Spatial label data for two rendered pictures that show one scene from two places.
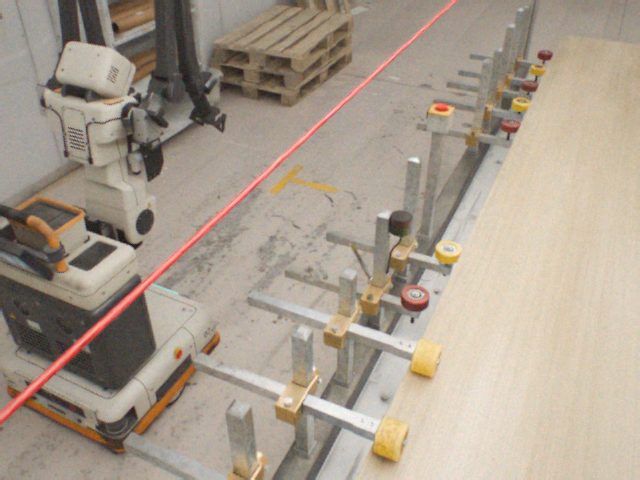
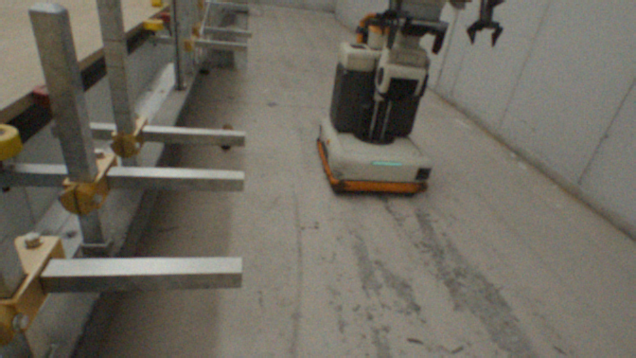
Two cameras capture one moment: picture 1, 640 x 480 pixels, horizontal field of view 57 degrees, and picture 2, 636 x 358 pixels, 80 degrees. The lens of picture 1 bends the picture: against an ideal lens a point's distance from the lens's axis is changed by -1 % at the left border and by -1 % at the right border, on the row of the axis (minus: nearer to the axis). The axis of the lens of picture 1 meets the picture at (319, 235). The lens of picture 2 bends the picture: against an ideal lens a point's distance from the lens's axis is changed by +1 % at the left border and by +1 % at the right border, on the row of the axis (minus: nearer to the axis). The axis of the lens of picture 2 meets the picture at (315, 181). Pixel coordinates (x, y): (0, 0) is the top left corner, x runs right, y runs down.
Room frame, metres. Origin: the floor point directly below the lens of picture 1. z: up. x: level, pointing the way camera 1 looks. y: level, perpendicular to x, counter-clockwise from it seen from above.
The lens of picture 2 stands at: (3.36, -0.85, 1.21)
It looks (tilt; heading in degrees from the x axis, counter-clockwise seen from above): 30 degrees down; 142
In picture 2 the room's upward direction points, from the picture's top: 8 degrees clockwise
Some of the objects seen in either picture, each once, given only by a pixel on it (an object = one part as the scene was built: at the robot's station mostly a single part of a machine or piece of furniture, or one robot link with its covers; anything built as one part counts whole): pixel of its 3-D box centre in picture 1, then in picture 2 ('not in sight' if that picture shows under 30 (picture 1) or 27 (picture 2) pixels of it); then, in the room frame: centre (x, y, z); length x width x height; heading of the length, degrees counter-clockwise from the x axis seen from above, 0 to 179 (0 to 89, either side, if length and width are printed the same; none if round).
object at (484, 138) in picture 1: (463, 134); (154, 134); (2.46, -0.66, 0.81); 0.43 x 0.03 x 0.04; 64
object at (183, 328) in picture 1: (115, 350); (369, 152); (1.74, 0.86, 0.16); 0.67 x 0.64 x 0.25; 154
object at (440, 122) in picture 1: (440, 119); not in sight; (1.81, -0.40, 1.18); 0.07 x 0.07 x 0.08; 64
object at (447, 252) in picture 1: (446, 261); (153, 32); (1.48, -0.40, 0.85); 0.08 x 0.08 x 0.11
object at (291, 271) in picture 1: (350, 290); (210, 30); (1.35, -0.09, 0.84); 0.43 x 0.03 x 0.04; 64
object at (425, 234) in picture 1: (431, 186); (176, 31); (1.81, -0.40, 0.93); 0.05 x 0.05 x 0.45; 64
